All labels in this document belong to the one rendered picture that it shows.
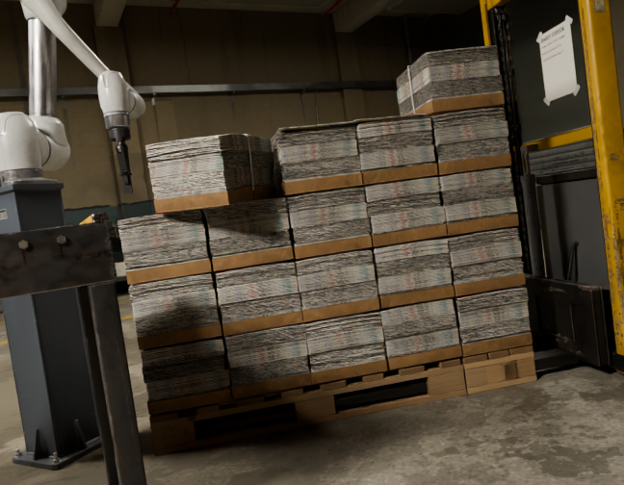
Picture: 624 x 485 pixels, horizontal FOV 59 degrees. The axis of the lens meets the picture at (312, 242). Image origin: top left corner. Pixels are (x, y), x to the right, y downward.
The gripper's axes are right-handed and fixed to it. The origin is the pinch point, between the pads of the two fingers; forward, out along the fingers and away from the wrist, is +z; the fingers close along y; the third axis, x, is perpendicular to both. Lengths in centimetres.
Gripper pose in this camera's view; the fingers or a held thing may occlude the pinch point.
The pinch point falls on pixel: (127, 184)
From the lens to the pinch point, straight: 216.6
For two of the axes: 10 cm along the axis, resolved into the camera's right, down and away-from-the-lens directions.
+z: 1.4, 9.9, 0.5
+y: -1.6, -0.3, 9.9
